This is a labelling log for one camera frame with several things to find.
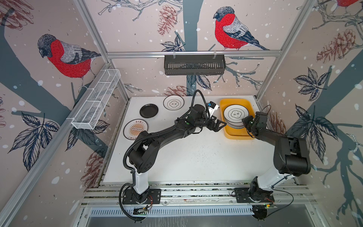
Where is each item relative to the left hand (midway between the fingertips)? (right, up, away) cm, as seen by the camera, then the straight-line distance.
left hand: (222, 121), depth 78 cm
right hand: (+20, +1, +18) cm, 27 cm away
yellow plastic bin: (+17, -10, +16) cm, 25 cm away
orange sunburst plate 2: (-60, -7, +24) cm, 65 cm away
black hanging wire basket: (-14, +41, +27) cm, 51 cm away
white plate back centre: (-31, +13, +40) cm, 52 cm away
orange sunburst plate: (+15, -6, +20) cm, 26 cm away
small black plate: (-50, +6, +33) cm, 60 cm away
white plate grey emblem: (+17, +4, +25) cm, 30 cm away
